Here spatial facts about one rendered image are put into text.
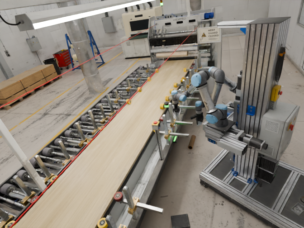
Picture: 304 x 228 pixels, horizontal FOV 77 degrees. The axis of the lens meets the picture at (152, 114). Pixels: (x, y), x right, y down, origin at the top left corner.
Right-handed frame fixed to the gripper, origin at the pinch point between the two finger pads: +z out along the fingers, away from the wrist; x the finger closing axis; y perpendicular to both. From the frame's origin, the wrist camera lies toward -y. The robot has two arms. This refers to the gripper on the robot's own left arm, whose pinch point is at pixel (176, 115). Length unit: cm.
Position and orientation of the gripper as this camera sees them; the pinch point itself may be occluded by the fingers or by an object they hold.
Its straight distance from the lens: 249.8
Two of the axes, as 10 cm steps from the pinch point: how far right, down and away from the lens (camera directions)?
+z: 1.6, 8.4, 5.2
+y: -0.2, 5.3, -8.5
